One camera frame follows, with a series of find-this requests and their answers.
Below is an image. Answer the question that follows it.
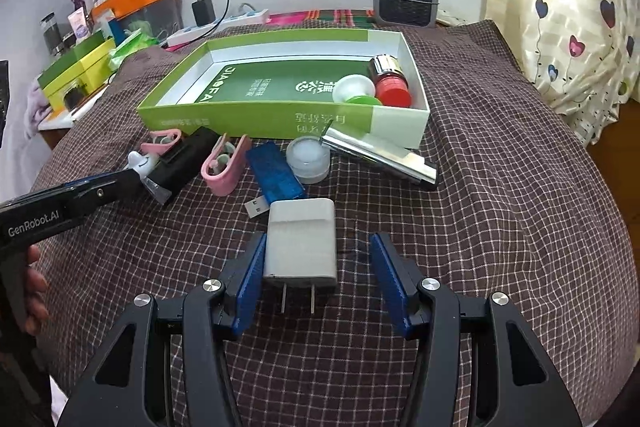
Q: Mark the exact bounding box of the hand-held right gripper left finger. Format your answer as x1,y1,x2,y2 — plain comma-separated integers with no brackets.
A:
57,231,268,427

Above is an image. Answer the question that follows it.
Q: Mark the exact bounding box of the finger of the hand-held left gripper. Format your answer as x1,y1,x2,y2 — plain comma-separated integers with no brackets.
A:
65,169,146,214
74,172,125,190

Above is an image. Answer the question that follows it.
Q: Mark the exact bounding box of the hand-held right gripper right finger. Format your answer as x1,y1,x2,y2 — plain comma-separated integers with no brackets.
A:
369,232,583,427

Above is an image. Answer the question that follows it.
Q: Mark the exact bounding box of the white wall charger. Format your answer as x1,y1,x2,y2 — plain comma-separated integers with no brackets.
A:
261,198,337,315

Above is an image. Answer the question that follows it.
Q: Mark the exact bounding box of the black rectangular device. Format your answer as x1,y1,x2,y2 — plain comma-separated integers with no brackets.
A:
145,126,221,208

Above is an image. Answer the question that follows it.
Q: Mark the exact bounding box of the pink plastic clip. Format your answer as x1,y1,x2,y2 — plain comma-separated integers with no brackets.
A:
201,134,252,196
141,128,183,156

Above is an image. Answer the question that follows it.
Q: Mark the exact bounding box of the silver metal tube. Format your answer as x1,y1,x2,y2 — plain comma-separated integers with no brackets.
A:
320,119,440,192

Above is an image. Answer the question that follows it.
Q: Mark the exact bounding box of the person's left hand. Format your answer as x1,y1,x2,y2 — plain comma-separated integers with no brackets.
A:
24,244,51,337

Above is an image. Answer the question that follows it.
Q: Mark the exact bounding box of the small white plastic gadget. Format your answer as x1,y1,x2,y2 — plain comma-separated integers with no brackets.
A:
127,151,156,178

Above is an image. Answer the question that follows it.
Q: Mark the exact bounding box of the blue USB stick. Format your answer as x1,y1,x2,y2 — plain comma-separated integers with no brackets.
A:
244,142,307,220

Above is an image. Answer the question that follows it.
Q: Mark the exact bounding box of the yellow green cardboard box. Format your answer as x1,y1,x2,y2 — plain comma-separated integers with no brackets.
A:
37,31,117,112

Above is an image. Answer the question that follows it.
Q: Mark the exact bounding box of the brown checked blanket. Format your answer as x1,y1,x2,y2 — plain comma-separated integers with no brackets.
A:
32,19,633,427

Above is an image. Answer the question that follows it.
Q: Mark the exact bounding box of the translucent white jar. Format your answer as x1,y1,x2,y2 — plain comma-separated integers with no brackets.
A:
286,136,332,185

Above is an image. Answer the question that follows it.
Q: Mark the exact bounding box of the green wet wipes packet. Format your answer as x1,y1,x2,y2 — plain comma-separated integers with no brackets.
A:
107,28,161,70

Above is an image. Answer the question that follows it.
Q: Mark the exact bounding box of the blue box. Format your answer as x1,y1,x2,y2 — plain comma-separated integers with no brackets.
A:
102,18,131,48

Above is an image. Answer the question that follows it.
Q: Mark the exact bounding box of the dark glass jar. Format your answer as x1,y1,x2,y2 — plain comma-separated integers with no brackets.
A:
40,13,63,55

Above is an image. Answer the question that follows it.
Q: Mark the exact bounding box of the pink white carton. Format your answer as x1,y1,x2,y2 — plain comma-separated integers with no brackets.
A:
67,7,93,40

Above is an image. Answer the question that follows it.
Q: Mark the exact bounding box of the clear container with orange lid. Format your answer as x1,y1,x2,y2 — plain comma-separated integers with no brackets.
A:
90,0,182,40

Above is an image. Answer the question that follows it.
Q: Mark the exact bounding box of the green plastic lid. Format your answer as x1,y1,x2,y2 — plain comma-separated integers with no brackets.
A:
345,94,386,108

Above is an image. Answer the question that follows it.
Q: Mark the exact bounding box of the red cap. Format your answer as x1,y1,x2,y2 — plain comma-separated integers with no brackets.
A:
375,74,414,108

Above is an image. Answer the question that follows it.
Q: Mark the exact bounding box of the black power adapter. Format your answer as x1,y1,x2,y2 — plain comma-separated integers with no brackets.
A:
192,0,217,26

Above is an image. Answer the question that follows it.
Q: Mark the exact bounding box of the white plastic cap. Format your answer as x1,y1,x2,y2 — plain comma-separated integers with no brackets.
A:
332,75,376,105

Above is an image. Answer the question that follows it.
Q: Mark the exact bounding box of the white power strip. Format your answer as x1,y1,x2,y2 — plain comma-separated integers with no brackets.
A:
166,9,270,48

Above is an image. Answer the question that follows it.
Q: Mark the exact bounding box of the dark red small box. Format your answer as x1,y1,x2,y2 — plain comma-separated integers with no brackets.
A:
369,54,405,80

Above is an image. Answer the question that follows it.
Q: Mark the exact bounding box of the wooden cabinet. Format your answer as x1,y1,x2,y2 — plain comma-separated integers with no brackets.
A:
585,97,640,208

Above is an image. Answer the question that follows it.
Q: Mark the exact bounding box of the colourful striped cloth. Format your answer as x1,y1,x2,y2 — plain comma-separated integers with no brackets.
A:
265,8,381,30

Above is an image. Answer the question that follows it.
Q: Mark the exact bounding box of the heart print curtain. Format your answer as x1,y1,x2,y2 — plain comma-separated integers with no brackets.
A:
487,0,640,145

